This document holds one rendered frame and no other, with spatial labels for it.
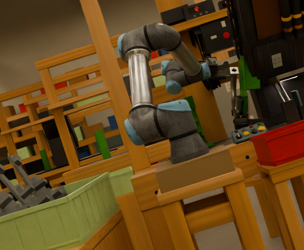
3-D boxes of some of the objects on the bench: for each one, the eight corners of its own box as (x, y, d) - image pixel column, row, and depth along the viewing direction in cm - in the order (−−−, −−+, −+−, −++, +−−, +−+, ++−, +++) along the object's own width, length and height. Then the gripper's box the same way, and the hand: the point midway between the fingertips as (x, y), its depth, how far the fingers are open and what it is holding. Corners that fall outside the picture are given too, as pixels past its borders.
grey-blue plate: (308, 118, 284) (298, 89, 284) (303, 120, 284) (294, 91, 284) (302, 118, 293) (293, 90, 293) (298, 120, 293) (289, 92, 293)
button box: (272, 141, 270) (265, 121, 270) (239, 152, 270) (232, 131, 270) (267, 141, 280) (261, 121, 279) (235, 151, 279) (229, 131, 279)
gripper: (194, 67, 297) (238, 68, 298) (193, 53, 305) (236, 55, 306) (192, 81, 303) (236, 82, 303) (191, 68, 311) (233, 69, 312)
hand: (232, 73), depth 306 cm, fingers closed on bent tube, 3 cm apart
